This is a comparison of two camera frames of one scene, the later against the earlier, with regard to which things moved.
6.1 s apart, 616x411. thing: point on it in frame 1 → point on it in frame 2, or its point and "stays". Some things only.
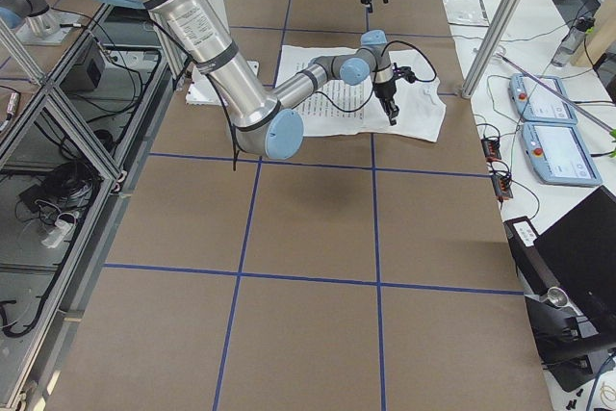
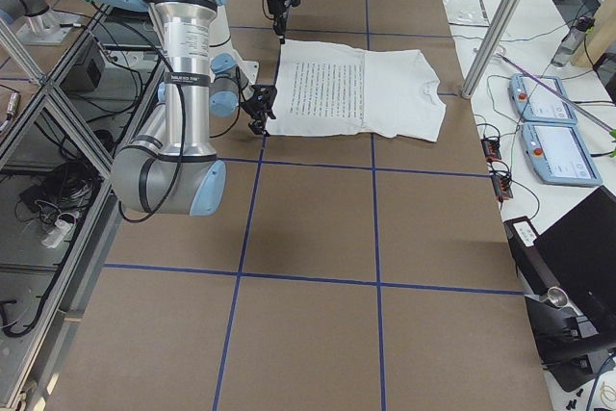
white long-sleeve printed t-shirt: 341,108 stays
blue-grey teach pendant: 535,104 stays
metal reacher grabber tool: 564,95 stays
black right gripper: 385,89 → 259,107
